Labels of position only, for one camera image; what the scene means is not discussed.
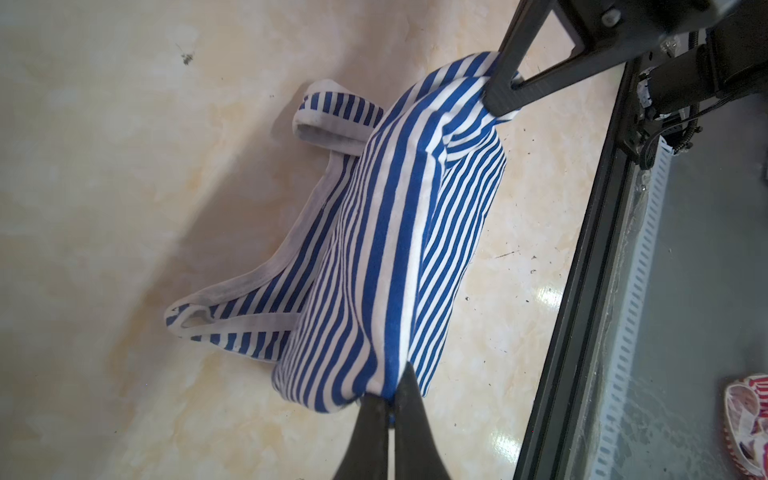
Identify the blue white striped tank top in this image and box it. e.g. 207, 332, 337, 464
164, 52, 506, 413

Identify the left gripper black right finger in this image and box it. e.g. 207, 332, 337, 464
393, 363, 450, 480

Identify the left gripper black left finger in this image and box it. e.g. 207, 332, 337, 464
334, 395, 390, 480

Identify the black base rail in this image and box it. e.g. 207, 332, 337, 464
514, 59, 642, 479

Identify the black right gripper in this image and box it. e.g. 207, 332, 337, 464
483, 0, 738, 117

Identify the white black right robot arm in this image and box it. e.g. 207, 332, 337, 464
483, 1, 767, 170

